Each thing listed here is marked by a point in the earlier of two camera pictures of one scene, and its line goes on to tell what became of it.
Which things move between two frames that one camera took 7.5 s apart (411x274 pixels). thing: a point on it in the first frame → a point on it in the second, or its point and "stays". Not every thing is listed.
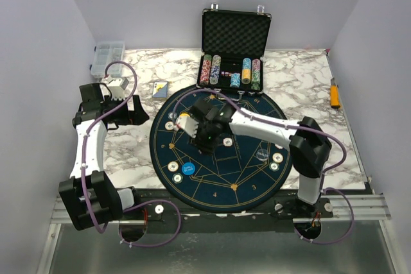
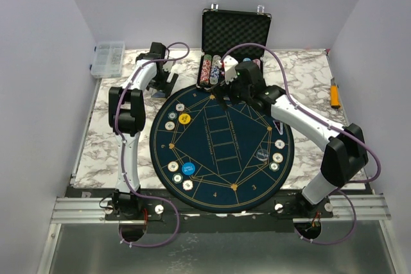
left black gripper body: [123, 115] → [159, 83]
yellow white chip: [173, 166] stays
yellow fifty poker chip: [169, 125] stays
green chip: [172, 115] stays
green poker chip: [274, 167] stays
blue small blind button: [188, 168] stays
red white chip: [227, 142] → [187, 185]
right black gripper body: [206, 138] → [236, 93]
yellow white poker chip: [277, 157] stays
